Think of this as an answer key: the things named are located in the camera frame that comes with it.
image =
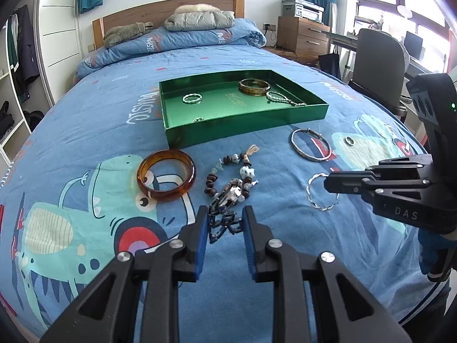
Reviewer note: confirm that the dark office chair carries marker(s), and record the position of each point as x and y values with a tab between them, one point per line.
380	66

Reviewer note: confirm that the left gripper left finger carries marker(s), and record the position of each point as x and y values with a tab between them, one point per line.
190	260

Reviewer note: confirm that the wooden headboard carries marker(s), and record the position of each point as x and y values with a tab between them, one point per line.
156	13

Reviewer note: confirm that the green metal tray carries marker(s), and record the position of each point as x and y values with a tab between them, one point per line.
205	107

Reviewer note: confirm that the blue cartoon bedspread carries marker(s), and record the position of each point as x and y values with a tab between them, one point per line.
70	201

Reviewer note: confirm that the orange amber bangle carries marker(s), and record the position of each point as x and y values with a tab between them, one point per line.
167	187

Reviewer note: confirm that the grey-green plush garment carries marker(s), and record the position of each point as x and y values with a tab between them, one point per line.
120	34

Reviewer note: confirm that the white printer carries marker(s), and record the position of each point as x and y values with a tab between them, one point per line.
302	9

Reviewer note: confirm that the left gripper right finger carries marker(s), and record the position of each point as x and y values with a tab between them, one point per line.
256	237

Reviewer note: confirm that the wooden drawer dresser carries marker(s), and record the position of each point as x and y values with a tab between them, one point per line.
305	39

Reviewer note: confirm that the right blue gloved hand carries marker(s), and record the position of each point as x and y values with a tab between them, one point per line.
437	254

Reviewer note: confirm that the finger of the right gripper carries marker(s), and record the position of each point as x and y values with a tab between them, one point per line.
351	176
345	186

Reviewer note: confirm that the white wardrobe shelving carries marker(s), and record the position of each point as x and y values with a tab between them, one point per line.
57	50

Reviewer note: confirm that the dark amber bangle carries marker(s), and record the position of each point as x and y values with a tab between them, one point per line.
254	87

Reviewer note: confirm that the dark tote bag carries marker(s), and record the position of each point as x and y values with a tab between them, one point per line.
329	63

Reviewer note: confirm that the thin silver bangle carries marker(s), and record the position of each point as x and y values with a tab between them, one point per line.
318	148

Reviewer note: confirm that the blue folded duvet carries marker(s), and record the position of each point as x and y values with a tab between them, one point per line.
243	32

